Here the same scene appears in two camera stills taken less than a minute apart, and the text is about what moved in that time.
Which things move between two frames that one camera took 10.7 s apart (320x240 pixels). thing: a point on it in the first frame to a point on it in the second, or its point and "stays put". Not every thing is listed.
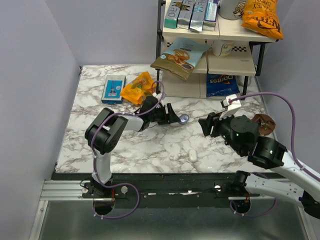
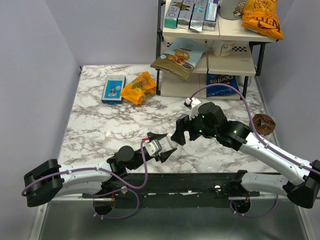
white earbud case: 192,155 to 172,143
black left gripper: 171,117 to 163,156
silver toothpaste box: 185,13 stays put
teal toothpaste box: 170,21 stays put
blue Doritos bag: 221,85 stays put
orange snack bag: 136,91 stays put
